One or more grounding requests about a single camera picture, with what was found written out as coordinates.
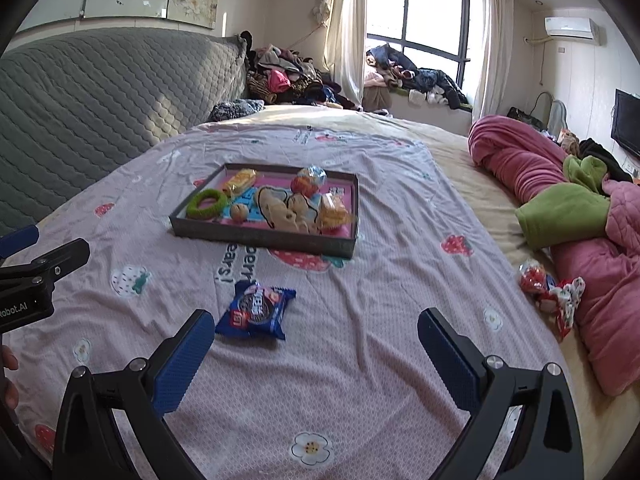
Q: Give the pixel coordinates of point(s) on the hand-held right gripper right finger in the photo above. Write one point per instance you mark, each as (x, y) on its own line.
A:
(447, 360)

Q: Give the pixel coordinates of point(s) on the yellow cake packet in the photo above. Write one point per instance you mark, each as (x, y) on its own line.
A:
(240, 180)

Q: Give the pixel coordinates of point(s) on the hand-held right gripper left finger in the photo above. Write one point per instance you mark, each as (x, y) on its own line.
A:
(182, 365)

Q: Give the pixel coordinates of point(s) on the white air conditioner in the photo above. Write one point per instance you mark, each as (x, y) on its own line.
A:
(570, 29)

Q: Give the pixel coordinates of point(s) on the blue cookie packet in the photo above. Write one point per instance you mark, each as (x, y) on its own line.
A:
(255, 312)

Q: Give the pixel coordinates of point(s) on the pink quilt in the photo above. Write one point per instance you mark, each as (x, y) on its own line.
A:
(510, 160)

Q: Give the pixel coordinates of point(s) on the dark-framed window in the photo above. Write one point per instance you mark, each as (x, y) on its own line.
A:
(430, 15)

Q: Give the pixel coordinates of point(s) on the green fleece blanket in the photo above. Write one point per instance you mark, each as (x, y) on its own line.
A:
(560, 215)

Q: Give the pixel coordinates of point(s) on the window bench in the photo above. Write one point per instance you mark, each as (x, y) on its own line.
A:
(425, 115)

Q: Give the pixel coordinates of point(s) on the pile of clothes beside bed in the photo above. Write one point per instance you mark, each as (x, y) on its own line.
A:
(285, 77)

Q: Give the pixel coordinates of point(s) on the black bag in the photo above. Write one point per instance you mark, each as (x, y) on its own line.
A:
(522, 116)

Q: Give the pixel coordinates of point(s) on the black television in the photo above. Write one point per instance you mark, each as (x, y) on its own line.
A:
(627, 120)

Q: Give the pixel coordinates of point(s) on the small red snack packet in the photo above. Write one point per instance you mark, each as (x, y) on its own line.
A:
(534, 277)

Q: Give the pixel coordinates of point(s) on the green fuzzy hair scrunchie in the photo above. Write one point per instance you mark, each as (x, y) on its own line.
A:
(220, 210)

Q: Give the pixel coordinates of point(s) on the beige black-trimmed hair scrunchie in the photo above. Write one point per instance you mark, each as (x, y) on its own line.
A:
(280, 210)

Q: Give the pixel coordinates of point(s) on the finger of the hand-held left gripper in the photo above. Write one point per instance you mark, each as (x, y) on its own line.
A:
(17, 241)
(55, 260)

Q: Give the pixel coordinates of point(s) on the clear packet with red candy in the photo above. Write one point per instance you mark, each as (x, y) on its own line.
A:
(306, 182)

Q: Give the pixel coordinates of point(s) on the black clothing heap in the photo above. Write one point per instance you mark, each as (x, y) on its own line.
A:
(597, 150)

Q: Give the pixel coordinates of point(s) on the cream curtain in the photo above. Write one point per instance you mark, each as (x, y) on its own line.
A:
(345, 35)
(492, 50)

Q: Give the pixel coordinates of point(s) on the pink strawberry printed blanket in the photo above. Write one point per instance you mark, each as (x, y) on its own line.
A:
(375, 310)

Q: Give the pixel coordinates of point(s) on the red and white dotted packet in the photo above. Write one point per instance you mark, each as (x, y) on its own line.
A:
(565, 305)

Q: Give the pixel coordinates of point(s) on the grey quilted headboard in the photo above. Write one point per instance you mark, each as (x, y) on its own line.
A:
(100, 110)

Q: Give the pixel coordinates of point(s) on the walnut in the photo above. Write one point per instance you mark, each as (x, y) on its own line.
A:
(239, 211)

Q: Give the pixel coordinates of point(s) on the pile of clothes on windowsill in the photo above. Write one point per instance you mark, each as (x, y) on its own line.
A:
(425, 80)

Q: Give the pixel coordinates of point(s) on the long yellow cracker packet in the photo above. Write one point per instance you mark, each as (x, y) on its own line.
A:
(332, 210)

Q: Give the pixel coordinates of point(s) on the person's left hand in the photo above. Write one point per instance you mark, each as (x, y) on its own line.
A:
(6, 357)

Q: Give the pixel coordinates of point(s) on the dark tray with pink inside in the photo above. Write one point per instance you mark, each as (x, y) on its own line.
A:
(300, 245)

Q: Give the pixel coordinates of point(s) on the dark patterned cloth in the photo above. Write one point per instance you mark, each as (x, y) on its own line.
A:
(235, 109)

